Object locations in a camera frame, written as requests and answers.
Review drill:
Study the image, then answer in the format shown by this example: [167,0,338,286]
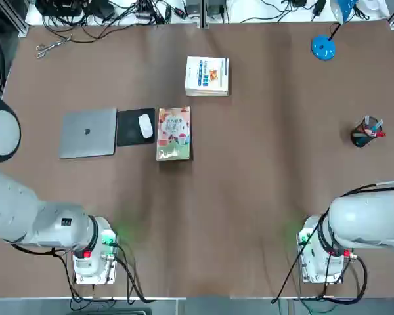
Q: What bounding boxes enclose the colourful green cover book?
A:
[156,106,194,162]

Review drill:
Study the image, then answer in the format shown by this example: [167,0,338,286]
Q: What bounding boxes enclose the grey closed laptop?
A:
[58,107,118,161]

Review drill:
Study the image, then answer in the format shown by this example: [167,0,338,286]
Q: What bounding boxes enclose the white computer mouse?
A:
[137,113,154,139]

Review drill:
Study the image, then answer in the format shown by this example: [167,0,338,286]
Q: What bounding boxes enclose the black mouse mat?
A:
[116,108,156,148]

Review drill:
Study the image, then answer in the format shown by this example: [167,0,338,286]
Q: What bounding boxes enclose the black mesh pen holder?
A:
[350,118,382,148]

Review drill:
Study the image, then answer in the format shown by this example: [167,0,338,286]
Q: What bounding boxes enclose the blue desk lamp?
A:
[311,0,361,62]

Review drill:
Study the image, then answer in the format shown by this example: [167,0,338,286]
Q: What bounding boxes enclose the silver metal scissors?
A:
[35,35,73,59]

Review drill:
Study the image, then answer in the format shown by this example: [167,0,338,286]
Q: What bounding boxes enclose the long black power adapter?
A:
[311,0,328,18]

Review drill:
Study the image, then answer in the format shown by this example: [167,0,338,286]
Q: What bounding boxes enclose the black dock box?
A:
[35,0,83,17]

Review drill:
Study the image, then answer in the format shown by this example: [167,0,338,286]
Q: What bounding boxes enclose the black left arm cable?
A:
[9,242,157,311]

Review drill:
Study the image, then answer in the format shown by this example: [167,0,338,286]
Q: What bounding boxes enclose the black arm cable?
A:
[271,178,394,305]
[9,242,157,311]

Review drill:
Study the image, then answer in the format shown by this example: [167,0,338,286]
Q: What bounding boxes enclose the aluminium frame post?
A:
[200,0,209,29]

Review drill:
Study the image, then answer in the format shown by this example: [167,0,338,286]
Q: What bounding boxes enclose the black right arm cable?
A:
[271,178,394,305]

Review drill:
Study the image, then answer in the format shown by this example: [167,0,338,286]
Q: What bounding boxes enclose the black desk cable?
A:
[41,14,120,44]

